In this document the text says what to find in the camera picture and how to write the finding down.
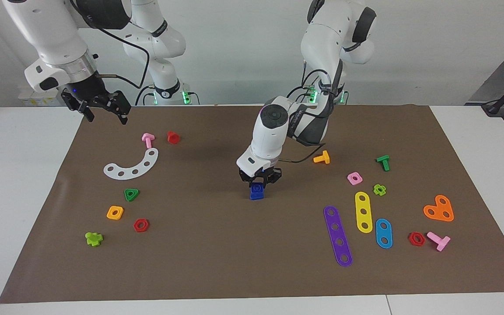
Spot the orange heart-shaped plate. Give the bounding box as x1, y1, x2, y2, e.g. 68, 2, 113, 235
423, 194, 455, 223

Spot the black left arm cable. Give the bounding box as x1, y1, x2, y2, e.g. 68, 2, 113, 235
277, 61, 337, 165

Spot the black right base cable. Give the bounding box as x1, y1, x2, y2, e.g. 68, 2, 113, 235
134, 84, 157, 107

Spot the grey slanted panel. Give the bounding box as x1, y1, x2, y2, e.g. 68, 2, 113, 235
465, 42, 504, 106

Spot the light green cross screw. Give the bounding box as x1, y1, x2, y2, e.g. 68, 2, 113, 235
84, 231, 104, 248

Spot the black base cable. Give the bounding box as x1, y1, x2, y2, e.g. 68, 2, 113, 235
285, 81, 318, 105
134, 84, 157, 107

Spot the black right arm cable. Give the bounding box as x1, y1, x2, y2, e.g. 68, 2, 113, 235
94, 27, 151, 90

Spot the brown table mat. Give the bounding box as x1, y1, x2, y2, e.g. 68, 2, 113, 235
0, 104, 504, 304

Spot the purple four-hole plate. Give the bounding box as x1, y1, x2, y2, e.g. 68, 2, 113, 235
323, 205, 354, 268

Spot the white boxes stack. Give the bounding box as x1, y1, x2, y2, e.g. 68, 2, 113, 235
17, 90, 65, 107

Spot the yellow three-hole plate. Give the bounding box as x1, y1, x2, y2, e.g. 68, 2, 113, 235
354, 191, 374, 234

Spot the white curved five-hole plate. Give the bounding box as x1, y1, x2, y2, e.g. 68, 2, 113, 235
103, 147, 160, 181

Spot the blue two-hole plate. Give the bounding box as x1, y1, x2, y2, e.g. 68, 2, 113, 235
375, 218, 394, 250

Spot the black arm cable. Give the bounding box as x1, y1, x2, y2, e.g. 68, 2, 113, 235
94, 27, 151, 90
277, 61, 337, 165

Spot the black left base cable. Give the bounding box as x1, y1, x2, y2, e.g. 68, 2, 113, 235
285, 81, 318, 105

